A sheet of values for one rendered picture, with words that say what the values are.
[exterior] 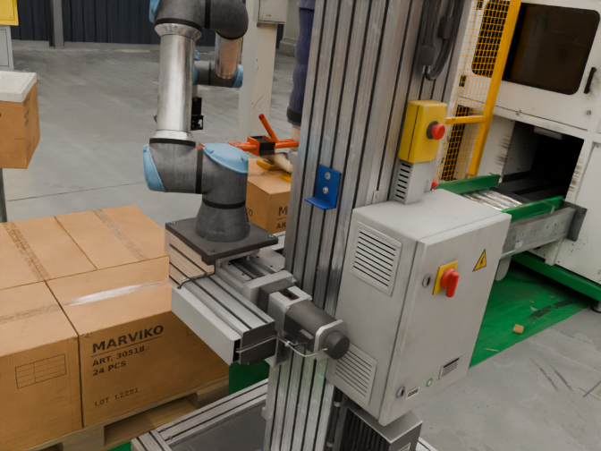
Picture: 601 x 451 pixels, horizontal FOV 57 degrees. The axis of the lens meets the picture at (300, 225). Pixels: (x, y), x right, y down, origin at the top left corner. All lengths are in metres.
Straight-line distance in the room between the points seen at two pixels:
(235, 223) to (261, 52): 1.97
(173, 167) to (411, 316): 0.67
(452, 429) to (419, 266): 1.56
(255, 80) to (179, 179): 1.96
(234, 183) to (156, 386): 1.07
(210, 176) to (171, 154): 0.11
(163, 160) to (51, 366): 0.89
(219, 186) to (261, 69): 1.97
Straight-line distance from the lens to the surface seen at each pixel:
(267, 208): 2.09
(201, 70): 1.85
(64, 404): 2.13
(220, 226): 1.44
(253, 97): 3.33
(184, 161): 1.40
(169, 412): 2.44
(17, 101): 3.20
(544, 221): 3.56
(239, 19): 1.52
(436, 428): 2.60
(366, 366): 1.32
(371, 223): 1.20
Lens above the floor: 1.66
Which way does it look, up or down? 23 degrees down
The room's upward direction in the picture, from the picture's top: 7 degrees clockwise
